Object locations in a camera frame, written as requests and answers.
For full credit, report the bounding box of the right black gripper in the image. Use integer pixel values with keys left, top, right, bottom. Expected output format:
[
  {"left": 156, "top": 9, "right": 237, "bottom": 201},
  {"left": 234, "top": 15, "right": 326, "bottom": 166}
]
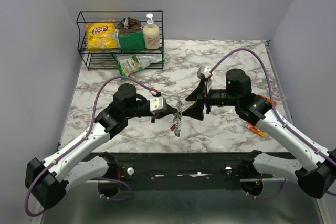
[{"left": 182, "top": 79, "right": 239, "bottom": 121}]

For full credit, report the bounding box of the orange packet near arm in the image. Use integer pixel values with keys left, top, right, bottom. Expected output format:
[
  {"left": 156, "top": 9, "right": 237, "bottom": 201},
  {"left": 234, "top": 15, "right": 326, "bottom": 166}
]
[{"left": 246, "top": 122, "right": 265, "bottom": 137}]

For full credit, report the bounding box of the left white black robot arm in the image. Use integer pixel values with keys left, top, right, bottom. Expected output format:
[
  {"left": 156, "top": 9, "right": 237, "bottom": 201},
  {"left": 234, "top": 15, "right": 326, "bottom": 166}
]
[{"left": 25, "top": 83, "right": 177, "bottom": 209}]

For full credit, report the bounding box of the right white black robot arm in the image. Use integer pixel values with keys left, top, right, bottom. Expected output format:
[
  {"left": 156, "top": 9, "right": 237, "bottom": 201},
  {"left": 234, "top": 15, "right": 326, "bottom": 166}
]
[{"left": 182, "top": 66, "right": 335, "bottom": 198}]

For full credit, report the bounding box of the green white snack bag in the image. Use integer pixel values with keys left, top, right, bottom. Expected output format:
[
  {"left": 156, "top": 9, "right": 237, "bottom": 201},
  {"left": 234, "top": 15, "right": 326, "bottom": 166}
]
[{"left": 111, "top": 53, "right": 165, "bottom": 76}]

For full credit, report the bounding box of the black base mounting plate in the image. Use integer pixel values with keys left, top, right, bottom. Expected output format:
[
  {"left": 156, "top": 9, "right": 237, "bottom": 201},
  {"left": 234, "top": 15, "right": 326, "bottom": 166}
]
[{"left": 54, "top": 152, "right": 308, "bottom": 192}]

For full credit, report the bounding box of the cream soap pump bottle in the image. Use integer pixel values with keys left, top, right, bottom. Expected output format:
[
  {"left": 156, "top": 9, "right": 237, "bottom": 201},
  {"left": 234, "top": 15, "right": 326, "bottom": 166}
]
[{"left": 142, "top": 13, "right": 160, "bottom": 50}]

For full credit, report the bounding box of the green brown snack bag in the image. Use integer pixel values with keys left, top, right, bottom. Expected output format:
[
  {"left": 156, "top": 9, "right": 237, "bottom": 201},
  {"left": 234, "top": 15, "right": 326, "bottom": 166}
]
[{"left": 114, "top": 17, "right": 145, "bottom": 51}]

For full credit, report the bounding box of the yellow Lays chips bag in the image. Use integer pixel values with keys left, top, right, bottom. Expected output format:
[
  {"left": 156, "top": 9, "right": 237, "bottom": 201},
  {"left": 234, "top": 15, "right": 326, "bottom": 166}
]
[{"left": 85, "top": 19, "right": 118, "bottom": 52}]

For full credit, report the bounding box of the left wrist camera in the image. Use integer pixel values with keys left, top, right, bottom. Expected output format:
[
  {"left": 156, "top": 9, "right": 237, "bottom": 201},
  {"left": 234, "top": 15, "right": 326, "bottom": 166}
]
[{"left": 150, "top": 96, "right": 167, "bottom": 114}]

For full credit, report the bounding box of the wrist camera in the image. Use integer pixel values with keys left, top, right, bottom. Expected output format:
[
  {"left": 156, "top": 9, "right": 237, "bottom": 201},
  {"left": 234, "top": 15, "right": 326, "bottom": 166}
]
[
  {"left": 150, "top": 96, "right": 167, "bottom": 114},
  {"left": 197, "top": 66, "right": 212, "bottom": 81}
]

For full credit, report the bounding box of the aluminium rail frame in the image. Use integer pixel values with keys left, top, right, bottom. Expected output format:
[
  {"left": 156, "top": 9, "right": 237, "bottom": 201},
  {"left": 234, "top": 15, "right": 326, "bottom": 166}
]
[{"left": 30, "top": 39, "right": 326, "bottom": 224}]

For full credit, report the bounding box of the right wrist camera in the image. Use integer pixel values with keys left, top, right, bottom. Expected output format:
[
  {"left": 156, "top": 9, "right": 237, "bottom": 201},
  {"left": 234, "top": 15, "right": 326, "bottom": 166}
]
[{"left": 197, "top": 66, "right": 212, "bottom": 81}]

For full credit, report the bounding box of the black wire shelf rack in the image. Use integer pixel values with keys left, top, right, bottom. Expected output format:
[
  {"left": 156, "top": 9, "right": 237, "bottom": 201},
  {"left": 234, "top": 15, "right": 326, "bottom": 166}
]
[{"left": 76, "top": 10, "right": 165, "bottom": 70}]

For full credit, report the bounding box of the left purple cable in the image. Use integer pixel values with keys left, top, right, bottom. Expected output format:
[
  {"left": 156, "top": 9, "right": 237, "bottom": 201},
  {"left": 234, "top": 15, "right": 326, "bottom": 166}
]
[{"left": 25, "top": 76, "right": 161, "bottom": 217}]

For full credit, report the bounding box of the purple cable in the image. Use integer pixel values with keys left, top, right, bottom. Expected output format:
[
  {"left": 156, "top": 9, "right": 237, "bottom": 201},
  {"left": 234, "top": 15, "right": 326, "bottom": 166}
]
[
  {"left": 25, "top": 76, "right": 161, "bottom": 217},
  {"left": 208, "top": 48, "right": 336, "bottom": 200}
]

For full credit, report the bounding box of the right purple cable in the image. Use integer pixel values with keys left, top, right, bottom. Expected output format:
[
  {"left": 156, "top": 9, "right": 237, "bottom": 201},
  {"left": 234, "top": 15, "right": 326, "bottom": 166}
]
[{"left": 208, "top": 48, "right": 336, "bottom": 200}]

